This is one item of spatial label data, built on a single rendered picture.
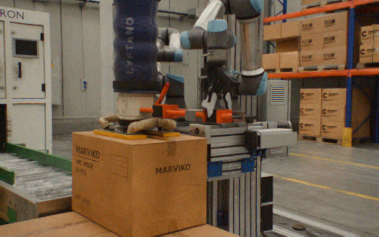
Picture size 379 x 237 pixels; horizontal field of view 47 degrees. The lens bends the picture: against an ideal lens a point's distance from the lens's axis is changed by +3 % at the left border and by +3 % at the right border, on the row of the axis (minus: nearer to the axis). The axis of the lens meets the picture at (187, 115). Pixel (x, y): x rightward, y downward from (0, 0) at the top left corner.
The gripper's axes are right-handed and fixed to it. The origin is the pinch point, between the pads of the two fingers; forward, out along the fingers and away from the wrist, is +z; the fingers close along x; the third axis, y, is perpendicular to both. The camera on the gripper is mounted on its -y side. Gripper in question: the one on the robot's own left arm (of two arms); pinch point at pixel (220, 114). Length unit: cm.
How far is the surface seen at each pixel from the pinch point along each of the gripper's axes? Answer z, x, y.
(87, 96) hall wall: 2, -392, 961
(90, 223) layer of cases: 53, 22, 66
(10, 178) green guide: 47, 27, 170
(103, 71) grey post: -35, -148, 385
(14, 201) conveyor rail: 52, 37, 128
